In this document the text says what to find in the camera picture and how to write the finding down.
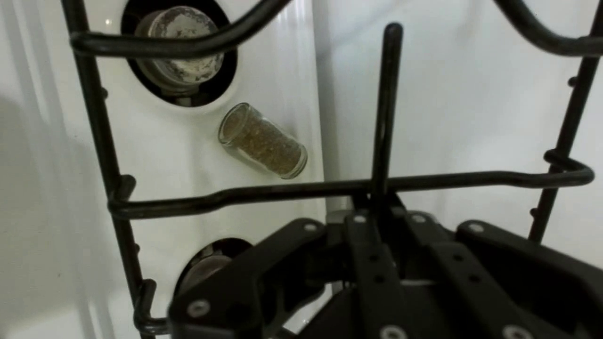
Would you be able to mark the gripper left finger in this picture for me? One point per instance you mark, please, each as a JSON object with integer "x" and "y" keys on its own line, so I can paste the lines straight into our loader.
{"x": 245, "y": 278}

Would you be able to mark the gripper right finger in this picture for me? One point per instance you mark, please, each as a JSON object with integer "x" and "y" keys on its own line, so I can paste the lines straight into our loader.
{"x": 476, "y": 282}

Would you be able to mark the round grey stove burner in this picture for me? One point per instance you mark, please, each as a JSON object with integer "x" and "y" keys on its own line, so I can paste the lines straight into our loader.
{"x": 181, "y": 44}
{"x": 207, "y": 266}

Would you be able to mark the glass spice jar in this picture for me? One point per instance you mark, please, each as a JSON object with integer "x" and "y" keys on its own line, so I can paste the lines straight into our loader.
{"x": 264, "y": 141}

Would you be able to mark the white stove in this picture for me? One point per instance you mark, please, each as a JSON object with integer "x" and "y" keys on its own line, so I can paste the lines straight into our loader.
{"x": 165, "y": 146}

